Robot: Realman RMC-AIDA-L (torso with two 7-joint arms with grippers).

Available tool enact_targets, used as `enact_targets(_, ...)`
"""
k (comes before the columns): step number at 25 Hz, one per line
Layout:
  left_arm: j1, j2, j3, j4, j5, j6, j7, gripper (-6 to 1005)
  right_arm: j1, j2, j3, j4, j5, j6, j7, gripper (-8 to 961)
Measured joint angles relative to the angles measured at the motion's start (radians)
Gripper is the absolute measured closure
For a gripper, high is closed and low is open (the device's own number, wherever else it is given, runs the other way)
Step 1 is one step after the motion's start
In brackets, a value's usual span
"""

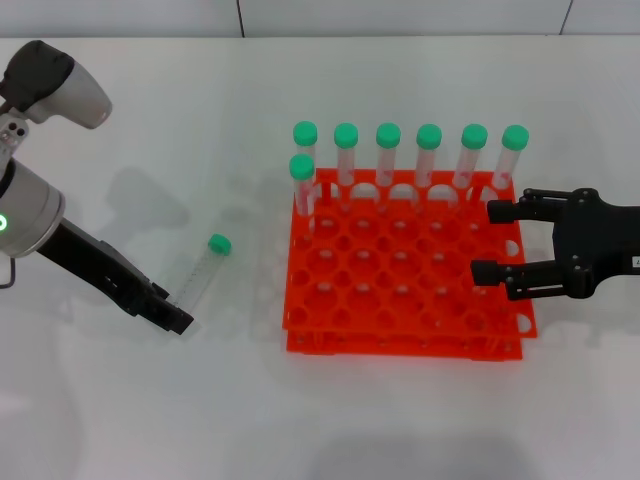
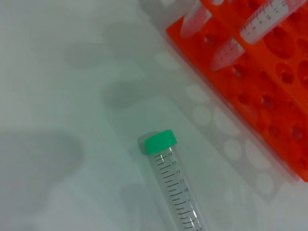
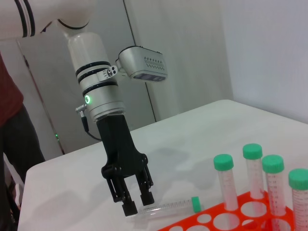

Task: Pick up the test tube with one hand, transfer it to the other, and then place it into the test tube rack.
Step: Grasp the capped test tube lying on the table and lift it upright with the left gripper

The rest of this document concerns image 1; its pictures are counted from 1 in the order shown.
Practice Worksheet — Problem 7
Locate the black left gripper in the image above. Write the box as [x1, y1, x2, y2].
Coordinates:
[38, 218, 195, 335]

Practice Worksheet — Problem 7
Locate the green capped clear test tube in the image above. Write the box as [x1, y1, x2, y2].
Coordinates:
[375, 122, 403, 209]
[292, 120, 320, 174]
[487, 124, 530, 204]
[452, 123, 490, 199]
[289, 153, 317, 236]
[177, 233, 233, 309]
[333, 122, 360, 211]
[415, 123, 444, 201]

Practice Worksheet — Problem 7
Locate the orange test tube rack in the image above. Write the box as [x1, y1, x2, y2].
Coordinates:
[282, 167, 540, 361]

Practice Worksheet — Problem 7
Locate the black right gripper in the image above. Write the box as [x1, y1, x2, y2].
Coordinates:
[471, 187, 640, 302]

